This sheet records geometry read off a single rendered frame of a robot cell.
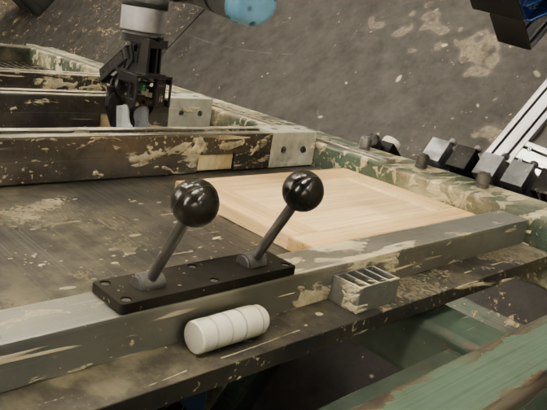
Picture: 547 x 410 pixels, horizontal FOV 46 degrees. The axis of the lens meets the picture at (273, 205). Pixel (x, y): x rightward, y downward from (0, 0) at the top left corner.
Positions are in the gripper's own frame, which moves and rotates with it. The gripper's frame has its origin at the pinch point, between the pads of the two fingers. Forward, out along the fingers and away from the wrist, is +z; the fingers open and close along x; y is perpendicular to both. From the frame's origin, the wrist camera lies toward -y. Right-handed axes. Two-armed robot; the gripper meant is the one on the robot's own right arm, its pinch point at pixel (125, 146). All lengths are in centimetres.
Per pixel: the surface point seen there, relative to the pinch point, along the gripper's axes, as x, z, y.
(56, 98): -2.2, -3.9, -23.7
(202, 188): -31, -14, 62
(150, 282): -31, -4, 57
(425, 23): 179, -32, -65
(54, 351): -40, -1, 58
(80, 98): 2.9, -4.0, -23.6
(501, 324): 96, 42, 35
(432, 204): 35, 0, 43
